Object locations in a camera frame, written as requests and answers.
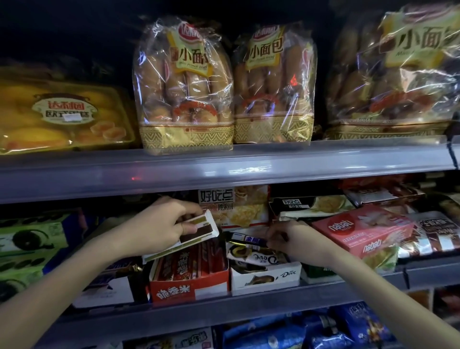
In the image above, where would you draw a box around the person's right forearm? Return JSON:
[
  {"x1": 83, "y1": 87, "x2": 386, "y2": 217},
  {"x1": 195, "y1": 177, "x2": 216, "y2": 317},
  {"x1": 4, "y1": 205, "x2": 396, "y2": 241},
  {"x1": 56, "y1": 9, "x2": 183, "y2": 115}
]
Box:
[{"x1": 325, "y1": 248, "x2": 460, "y2": 349}]

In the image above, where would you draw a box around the white display box brown print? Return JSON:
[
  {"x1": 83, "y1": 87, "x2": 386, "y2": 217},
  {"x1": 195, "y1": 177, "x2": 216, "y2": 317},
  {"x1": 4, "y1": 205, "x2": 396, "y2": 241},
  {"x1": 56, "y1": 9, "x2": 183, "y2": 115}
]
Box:
[{"x1": 230, "y1": 260, "x2": 302, "y2": 296}]

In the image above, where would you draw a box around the red snack pack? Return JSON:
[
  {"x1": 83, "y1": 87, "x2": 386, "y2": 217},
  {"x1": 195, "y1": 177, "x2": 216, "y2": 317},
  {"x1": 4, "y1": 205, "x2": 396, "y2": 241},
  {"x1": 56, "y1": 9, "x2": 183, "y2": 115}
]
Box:
[{"x1": 337, "y1": 176, "x2": 407, "y2": 191}]

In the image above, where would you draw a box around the white gold snack box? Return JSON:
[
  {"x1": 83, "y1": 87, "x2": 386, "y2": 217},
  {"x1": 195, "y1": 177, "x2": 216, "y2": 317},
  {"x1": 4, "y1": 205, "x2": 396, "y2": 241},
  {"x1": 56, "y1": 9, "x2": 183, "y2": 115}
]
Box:
[{"x1": 143, "y1": 209, "x2": 220, "y2": 264}]

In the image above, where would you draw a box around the row of red wafer bars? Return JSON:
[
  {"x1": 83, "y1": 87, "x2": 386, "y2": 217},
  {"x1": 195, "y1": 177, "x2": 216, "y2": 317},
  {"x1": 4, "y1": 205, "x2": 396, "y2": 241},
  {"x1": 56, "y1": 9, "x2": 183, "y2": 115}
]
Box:
[{"x1": 154, "y1": 239, "x2": 228, "y2": 282}]

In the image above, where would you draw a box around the grey metal shelf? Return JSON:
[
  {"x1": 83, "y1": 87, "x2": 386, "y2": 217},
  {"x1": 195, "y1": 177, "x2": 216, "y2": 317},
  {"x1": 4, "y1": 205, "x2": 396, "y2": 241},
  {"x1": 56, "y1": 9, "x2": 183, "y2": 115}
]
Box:
[{"x1": 34, "y1": 253, "x2": 460, "y2": 349}]

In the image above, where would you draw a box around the white orange cracker box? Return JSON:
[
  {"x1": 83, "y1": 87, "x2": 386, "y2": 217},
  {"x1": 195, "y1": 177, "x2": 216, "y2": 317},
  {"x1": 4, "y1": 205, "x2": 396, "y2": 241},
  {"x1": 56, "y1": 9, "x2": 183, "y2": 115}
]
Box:
[{"x1": 198, "y1": 186, "x2": 270, "y2": 230}]

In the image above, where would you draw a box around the red cardboard display box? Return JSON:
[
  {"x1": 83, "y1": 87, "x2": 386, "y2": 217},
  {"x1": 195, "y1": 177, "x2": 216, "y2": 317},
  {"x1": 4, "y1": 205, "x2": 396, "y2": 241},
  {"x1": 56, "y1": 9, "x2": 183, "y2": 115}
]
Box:
[{"x1": 148, "y1": 237, "x2": 230, "y2": 305}]

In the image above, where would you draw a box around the person's right hand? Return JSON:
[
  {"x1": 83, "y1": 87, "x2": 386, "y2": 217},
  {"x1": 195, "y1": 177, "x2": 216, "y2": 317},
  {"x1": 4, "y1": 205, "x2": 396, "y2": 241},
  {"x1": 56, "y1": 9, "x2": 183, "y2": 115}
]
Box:
[{"x1": 265, "y1": 220, "x2": 344, "y2": 268}]

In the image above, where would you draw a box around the person's left hand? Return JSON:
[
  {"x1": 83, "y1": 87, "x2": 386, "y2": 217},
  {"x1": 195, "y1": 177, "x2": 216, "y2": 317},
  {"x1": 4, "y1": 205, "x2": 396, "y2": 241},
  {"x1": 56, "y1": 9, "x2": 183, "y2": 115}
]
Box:
[{"x1": 116, "y1": 197, "x2": 204, "y2": 256}]

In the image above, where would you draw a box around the green Oreo box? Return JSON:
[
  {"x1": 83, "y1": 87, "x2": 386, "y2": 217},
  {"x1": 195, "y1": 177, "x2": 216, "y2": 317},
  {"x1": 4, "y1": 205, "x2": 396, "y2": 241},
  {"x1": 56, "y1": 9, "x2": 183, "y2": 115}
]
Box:
[
  {"x1": 0, "y1": 256, "x2": 69, "y2": 302},
  {"x1": 0, "y1": 212, "x2": 85, "y2": 258}
]

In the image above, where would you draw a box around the grey metal shelf rail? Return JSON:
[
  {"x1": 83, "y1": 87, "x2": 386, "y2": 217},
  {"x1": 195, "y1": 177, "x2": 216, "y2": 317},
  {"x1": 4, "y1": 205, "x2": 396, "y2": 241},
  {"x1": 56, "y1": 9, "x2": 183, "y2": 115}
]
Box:
[{"x1": 0, "y1": 136, "x2": 460, "y2": 205}]

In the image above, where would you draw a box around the person's left forearm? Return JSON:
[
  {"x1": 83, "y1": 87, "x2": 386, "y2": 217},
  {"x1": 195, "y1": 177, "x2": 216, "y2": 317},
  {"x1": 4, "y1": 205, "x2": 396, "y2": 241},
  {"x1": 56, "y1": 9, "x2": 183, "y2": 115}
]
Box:
[{"x1": 0, "y1": 226, "x2": 130, "y2": 349}]

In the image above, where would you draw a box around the white display box blue print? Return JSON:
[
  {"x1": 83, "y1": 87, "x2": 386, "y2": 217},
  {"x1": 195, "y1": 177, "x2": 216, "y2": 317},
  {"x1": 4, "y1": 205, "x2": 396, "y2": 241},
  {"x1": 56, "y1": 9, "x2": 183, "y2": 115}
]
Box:
[{"x1": 71, "y1": 264, "x2": 148, "y2": 309}]

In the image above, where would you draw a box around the black cracker packet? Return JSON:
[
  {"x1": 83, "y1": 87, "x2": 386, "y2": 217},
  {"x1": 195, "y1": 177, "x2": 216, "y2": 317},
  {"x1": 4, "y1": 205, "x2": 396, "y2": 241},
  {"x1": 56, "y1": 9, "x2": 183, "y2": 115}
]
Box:
[{"x1": 269, "y1": 195, "x2": 357, "y2": 221}]

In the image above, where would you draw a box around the red Nabati wafer box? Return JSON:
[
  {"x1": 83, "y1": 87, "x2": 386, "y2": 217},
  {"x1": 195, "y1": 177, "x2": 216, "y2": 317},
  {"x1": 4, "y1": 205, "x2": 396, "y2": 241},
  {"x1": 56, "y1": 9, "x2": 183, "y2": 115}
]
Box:
[{"x1": 311, "y1": 205, "x2": 416, "y2": 260}]

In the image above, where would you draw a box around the white wide snack pack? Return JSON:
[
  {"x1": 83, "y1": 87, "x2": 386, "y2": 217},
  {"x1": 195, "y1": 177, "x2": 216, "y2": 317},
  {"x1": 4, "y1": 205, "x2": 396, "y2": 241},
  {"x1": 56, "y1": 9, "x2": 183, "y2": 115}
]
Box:
[{"x1": 158, "y1": 327, "x2": 215, "y2": 349}]

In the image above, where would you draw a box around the blue snack bag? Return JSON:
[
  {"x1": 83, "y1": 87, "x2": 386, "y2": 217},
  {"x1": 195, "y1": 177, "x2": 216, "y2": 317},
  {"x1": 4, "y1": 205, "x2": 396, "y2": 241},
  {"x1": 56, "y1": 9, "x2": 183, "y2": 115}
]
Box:
[
  {"x1": 305, "y1": 313, "x2": 355, "y2": 349},
  {"x1": 222, "y1": 323, "x2": 306, "y2": 349},
  {"x1": 334, "y1": 303, "x2": 396, "y2": 346}
]

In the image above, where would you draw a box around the yellow cake tray pack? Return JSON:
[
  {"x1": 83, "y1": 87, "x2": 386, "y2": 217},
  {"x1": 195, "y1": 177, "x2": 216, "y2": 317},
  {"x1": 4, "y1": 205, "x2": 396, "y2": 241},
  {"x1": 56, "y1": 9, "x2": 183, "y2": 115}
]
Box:
[{"x1": 0, "y1": 79, "x2": 140, "y2": 155}]

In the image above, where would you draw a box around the mini bread bag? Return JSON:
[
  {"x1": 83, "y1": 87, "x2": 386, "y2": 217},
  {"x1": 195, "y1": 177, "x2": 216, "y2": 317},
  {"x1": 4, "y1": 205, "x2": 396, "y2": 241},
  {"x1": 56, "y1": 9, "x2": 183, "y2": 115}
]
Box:
[
  {"x1": 323, "y1": 2, "x2": 460, "y2": 141},
  {"x1": 132, "y1": 16, "x2": 236, "y2": 156},
  {"x1": 231, "y1": 21, "x2": 319, "y2": 144}
]

